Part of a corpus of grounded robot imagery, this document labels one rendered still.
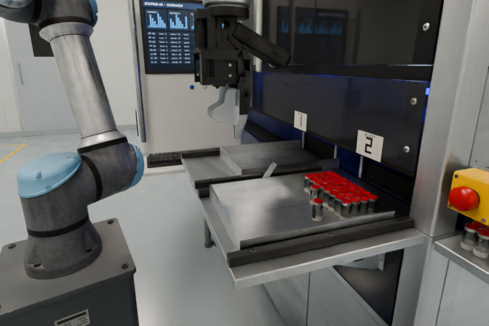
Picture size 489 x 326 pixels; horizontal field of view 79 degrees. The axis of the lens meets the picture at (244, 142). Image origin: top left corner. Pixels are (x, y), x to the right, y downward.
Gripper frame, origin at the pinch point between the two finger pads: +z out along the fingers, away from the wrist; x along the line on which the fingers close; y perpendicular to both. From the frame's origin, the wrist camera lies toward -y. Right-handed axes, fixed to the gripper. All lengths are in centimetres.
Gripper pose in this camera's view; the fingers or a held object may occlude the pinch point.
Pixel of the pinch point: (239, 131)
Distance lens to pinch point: 52.7
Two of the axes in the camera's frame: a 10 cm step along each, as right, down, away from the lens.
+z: 0.0, 9.7, 2.6
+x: 3.2, 2.4, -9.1
